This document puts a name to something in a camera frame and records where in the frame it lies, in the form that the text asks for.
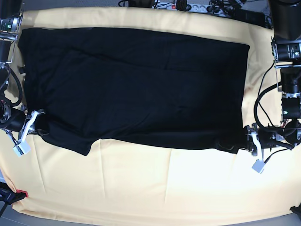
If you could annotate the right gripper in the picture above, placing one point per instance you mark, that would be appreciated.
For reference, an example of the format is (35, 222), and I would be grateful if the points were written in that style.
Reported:
(19, 122)

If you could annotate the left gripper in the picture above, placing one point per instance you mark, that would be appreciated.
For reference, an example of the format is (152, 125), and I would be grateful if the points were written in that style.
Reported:
(233, 144)

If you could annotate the black T-shirt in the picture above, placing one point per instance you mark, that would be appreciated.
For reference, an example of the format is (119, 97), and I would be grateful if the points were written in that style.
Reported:
(144, 87)

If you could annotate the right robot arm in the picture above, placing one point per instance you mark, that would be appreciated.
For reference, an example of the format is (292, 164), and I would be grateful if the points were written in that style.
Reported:
(12, 119)

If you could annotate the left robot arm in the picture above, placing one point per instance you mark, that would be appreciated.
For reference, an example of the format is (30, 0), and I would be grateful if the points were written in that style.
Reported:
(286, 50)

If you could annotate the red and black table clamp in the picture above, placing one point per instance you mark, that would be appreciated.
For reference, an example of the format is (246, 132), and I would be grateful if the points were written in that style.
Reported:
(9, 196)

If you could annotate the black clamp at right corner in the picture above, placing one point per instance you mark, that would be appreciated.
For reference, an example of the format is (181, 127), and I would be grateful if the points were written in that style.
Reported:
(296, 210)

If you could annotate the black box on floor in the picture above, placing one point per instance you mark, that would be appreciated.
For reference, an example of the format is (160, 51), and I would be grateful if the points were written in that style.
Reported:
(250, 17)

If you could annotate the white power strip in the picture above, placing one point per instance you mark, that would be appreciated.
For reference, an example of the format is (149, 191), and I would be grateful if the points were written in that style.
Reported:
(193, 8)

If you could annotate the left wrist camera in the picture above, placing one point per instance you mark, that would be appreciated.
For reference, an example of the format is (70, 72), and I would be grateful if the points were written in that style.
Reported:
(258, 166)

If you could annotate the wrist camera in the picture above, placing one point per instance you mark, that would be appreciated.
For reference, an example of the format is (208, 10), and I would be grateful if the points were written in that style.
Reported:
(21, 149)
(258, 166)

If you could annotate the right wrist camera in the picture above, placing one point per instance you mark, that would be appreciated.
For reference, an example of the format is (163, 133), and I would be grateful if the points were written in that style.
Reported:
(21, 149)

